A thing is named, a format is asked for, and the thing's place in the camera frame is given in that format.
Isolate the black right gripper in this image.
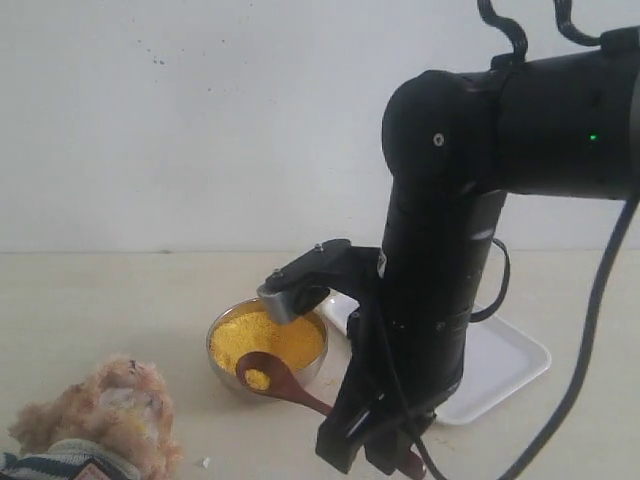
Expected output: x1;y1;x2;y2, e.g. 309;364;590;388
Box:
315;244;470;475

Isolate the brown wooden spoon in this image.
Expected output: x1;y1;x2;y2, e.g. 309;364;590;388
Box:
236;352;426;479

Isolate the tan teddy bear striped sweater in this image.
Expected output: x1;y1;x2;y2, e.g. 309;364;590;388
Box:
1;354;182;479

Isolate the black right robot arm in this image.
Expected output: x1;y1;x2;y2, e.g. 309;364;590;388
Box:
315;27;639;479

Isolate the white plastic tray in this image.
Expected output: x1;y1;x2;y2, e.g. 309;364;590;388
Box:
317;293;552;426

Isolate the steel bowl of yellow millet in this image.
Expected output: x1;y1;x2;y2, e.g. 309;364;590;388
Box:
205;298;328;392

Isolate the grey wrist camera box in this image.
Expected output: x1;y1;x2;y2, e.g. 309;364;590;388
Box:
256;238;354;324

